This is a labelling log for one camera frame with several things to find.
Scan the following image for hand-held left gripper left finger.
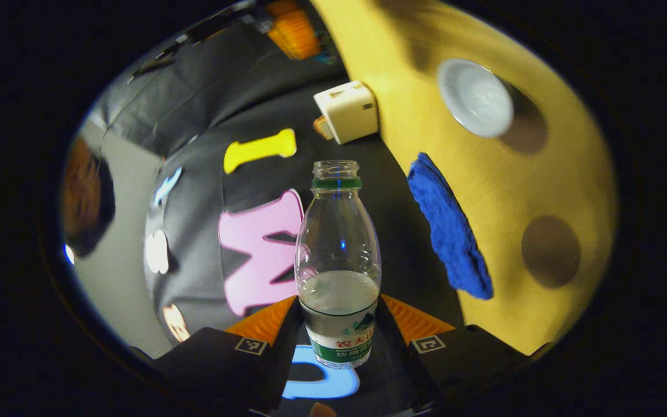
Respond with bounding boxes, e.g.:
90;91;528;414
131;294;303;413

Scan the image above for blue folded towel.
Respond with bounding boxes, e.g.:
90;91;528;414
407;152;494;301

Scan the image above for clear plastic water bottle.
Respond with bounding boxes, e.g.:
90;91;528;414
294;160;382;370

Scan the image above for round brown coaster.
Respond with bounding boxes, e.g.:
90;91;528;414
521;215;581;289

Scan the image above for person's head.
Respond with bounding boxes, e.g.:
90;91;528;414
60;135;116;259

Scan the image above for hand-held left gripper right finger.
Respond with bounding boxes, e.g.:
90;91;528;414
376;293;536;413

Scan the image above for white toaster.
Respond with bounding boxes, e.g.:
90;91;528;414
313;81;379;145

